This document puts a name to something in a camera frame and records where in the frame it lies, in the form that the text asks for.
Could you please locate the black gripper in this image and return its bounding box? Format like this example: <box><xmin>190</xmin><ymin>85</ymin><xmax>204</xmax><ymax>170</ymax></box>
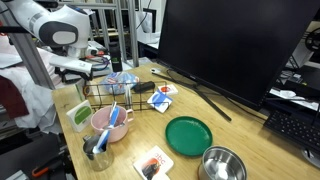
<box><xmin>54</xmin><ymin>66</ymin><xmax>94</xmax><ymax>84</ymax></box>

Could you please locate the white and green book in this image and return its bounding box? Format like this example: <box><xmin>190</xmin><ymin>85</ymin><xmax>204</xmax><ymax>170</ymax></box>
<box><xmin>65</xmin><ymin>99</ymin><xmax>94</xmax><ymax>133</ymax></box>

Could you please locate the white book with blue stripe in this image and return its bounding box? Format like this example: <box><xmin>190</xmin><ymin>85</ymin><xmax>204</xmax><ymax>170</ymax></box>
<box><xmin>146</xmin><ymin>89</ymin><xmax>174</xmax><ymax>114</ymax></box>

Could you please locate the white red abc book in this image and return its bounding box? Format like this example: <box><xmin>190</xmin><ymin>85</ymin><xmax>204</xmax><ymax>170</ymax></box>
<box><xmin>132</xmin><ymin>145</ymin><xmax>175</xmax><ymax>180</ymax></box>

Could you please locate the blue white plastic bag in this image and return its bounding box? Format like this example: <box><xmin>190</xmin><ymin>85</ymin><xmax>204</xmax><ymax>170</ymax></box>
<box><xmin>99</xmin><ymin>71</ymin><xmax>140</xmax><ymax>95</ymax></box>

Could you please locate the black box with green label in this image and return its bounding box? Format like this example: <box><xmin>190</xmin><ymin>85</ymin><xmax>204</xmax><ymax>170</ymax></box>
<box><xmin>109</xmin><ymin>41</ymin><xmax>124</xmax><ymax>73</ymax></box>

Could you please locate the white cloth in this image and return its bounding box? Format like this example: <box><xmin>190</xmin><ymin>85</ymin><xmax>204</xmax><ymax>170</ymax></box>
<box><xmin>0</xmin><ymin>46</ymin><xmax>64</xmax><ymax>135</ymax></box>

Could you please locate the blue white plastic spoon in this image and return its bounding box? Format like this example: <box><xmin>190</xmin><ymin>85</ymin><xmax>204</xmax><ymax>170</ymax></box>
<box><xmin>108</xmin><ymin>105</ymin><xmax>121</xmax><ymax>128</ymax></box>
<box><xmin>92</xmin><ymin>128</ymin><xmax>111</xmax><ymax>155</ymax></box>

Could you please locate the dark red cloth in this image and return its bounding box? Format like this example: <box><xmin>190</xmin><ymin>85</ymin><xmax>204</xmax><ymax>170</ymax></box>
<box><xmin>0</xmin><ymin>74</ymin><xmax>30</xmax><ymax>120</ymax></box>

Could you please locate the black glasses case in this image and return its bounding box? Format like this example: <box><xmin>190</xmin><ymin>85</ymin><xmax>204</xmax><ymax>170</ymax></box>
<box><xmin>133</xmin><ymin>80</ymin><xmax>156</xmax><ymax>94</ymax></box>

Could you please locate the steel measuring cup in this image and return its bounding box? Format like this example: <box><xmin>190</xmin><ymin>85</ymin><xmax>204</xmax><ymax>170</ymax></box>
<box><xmin>82</xmin><ymin>134</ymin><xmax>115</xmax><ymax>173</ymax></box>

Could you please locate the white card with orange circle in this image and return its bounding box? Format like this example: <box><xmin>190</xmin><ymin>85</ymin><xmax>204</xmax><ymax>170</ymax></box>
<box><xmin>157</xmin><ymin>83</ymin><xmax>179</xmax><ymax>97</ymax></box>

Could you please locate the green round plate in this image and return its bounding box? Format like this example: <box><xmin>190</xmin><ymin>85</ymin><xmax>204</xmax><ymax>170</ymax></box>
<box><xmin>165</xmin><ymin>115</ymin><xmax>214</xmax><ymax>157</ymax></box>

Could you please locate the black monitor stand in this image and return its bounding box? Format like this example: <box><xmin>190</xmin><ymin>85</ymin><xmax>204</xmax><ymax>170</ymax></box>
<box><xmin>151</xmin><ymin>68</ymin><xmax>233</xmax><ymax>123</ymax></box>

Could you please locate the large black computer monitor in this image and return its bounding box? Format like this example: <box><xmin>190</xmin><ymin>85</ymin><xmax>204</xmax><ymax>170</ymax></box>
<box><xmin>157</xmin><ymin>0</ymin><xmax>320</xmax><ymax>109</ymax></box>

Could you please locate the stainless steel bowl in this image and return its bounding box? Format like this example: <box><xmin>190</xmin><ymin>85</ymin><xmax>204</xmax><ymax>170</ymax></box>
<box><xmin>197</xmin><ymin>145</ymin><xmax>248</xmax><ymax>180</ymax></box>

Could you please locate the black keyboard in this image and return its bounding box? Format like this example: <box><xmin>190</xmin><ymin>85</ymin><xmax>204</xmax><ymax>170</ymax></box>
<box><xmin>263</xmin><ymin>109</ymin><xmax>320</xmax><ymax>155</ymax></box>

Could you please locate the black wire rack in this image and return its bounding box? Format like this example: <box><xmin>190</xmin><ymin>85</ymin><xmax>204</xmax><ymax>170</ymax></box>
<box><xmin>82</xmin><ymin>80</ymin><xmax>173</xmax><ymax>113</ymax></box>

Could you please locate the aluminium frame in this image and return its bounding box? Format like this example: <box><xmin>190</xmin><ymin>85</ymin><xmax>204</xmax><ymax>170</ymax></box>
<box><xmin>0</xmin><ymin>0</ymin><xmax>141</xmax><ymax>91</ymax></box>

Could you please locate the pink bowl with handles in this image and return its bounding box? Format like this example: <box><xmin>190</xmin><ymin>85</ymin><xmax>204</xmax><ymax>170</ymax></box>
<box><xmin>90</xmin><ymin>105</ymin><xmax>135</xmax><ymax>144</ymax></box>

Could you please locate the orange handled clamp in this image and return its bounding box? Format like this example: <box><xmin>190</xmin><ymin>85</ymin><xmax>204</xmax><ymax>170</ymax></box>
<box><xmin>31</xmin><ymin>156</ymin><xmax>64</xmax><ymax>178</ymax></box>

